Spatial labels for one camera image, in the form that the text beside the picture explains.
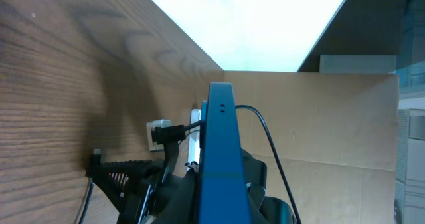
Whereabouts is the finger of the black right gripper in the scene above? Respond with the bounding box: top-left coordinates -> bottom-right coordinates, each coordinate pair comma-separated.
88,149 -> 164,214

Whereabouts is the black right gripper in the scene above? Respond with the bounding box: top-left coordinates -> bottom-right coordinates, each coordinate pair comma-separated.
116,147 -> 298,223

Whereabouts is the blue Samsung Galaxy smartphone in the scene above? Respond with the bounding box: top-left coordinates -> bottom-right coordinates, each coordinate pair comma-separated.
198,82 -> 251,224

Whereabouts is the black USB charging cable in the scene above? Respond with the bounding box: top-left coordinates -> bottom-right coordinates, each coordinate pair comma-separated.
151,104 -> 303,224

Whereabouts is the white power strip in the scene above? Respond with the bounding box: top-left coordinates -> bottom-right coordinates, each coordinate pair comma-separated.
146,109 -> 202,163

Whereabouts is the brown cardboard panel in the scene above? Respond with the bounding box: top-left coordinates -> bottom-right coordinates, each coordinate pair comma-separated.
224,72 -> 398,223

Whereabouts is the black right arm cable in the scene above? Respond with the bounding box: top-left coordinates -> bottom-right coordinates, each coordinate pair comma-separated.
74,179 -> 96,224

